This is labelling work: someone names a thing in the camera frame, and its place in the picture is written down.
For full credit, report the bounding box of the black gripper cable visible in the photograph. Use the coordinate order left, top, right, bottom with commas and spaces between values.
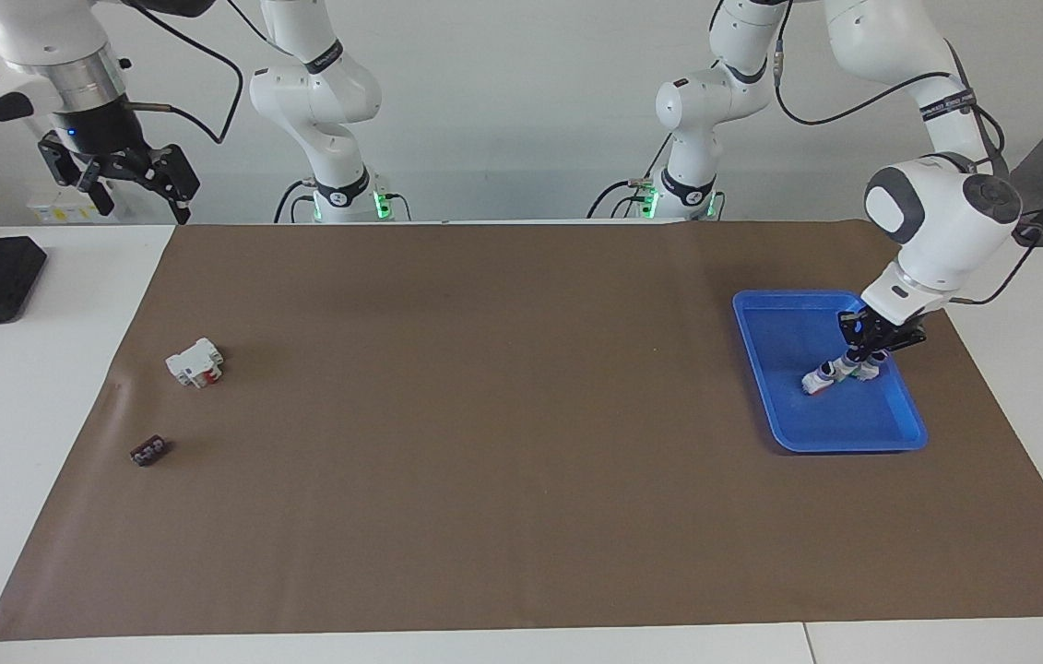
120, 0, 250, 146
775, 0, 1043, 305

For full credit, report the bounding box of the blue plastic tray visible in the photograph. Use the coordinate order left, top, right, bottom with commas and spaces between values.
731, 290, 930, 454

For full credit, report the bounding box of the brown paper table mat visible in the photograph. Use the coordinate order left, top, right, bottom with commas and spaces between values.
0, 221, 1043, 642

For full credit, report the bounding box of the black webbing strap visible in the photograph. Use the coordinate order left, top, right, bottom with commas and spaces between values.
919, 85, 1009, 178

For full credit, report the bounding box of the black base power cable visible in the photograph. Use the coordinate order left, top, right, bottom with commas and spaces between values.
586, 134, 670, 220
274, 180, 319, 225

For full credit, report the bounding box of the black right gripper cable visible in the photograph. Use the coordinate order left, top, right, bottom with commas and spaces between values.
120, 0, 250, 146

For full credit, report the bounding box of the white red circuit breaker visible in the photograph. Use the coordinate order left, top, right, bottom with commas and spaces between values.
165, 338, 225, 389

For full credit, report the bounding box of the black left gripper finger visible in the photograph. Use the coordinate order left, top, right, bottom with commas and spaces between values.
864, 325, 928, 367
837, 312, 865, 368

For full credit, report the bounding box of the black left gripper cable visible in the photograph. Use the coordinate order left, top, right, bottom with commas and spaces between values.
775, 0, 1043, 305

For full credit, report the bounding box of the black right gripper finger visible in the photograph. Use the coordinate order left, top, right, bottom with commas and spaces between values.
129, 143, 201, 225
39, 132, 116, 215

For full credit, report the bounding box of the white wall socket box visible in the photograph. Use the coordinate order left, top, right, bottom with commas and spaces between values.
28, 179, 130, 225

